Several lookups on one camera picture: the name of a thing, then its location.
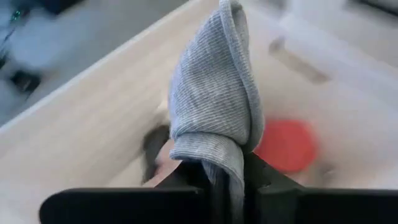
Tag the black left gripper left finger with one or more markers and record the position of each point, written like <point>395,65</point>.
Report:
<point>124,207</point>

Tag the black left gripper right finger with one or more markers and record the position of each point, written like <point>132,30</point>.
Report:
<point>311,207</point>

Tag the bright red garment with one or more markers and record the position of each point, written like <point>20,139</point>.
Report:
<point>286,146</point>

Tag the purple garment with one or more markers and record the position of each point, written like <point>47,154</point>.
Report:
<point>154,146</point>

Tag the grey ribbed sock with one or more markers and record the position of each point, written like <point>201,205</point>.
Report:
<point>211,93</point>

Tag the peach garment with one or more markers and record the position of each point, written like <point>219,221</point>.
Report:
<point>169,161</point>

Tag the perforated cream laundry basket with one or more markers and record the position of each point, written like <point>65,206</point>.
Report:
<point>93,118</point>

